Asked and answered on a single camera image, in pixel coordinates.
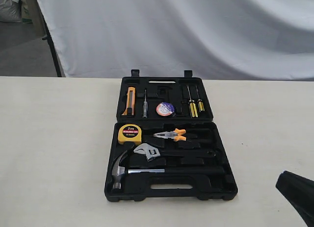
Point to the black PVC electrical tape roll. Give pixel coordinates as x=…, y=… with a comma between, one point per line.
x=165, y=109

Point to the black plastic tool case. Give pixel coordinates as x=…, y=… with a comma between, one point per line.
x=201, y=134

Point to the silver adjustable wrench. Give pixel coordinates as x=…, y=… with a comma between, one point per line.
x=152, y=152

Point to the orange handled combination pliers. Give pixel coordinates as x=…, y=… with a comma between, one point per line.
x=176, y=135

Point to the yellow 2m measuring tape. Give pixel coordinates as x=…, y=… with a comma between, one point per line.
x=130, y=133

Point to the short yellow black screwdriver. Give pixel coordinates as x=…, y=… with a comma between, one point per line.
x=199, y=101

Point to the orange utility knife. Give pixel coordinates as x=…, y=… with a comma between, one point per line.
x=130, y=103

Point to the steel claw hammer black grip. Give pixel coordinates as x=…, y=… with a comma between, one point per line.
x=118, y=171

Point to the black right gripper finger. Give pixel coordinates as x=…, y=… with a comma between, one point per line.
x=299, y=191

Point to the clear voltage tester screwdriver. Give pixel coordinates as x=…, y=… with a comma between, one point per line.
x=145, y=105

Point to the long yellow black screwdriver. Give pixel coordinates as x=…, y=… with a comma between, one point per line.
x=192, y=105

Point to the black backdrop stand pole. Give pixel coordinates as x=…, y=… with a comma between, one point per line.
x=42, y=31

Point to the white backdrop cloth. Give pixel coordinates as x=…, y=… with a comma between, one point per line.
x=216, y=39

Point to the grey woven sack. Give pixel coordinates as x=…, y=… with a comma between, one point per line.
x=10, y=11

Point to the green printed bag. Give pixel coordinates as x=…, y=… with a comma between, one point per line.
x=25, y=14

